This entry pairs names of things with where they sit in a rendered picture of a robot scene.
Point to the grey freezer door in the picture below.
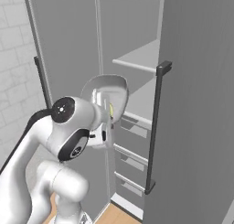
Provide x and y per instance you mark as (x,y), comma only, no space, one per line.
(198,112)
(70,35)

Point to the grey freezer drawer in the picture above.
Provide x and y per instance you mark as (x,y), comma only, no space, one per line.
(134,143)
(128,197)
(131,170)

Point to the yellow lemon wedge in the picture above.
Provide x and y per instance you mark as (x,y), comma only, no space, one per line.
(111,110)

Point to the grey freezer cabinet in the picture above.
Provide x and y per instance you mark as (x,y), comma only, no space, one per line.
(128,20)

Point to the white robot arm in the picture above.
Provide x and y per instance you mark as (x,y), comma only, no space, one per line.
(36,148)

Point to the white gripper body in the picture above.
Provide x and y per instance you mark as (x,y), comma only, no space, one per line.
(106,108)

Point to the clear grey food container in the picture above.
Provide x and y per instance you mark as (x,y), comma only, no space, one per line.
(117,87)

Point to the grey freezer rack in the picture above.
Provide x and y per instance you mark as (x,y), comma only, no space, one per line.
(142,100)
(140,57)

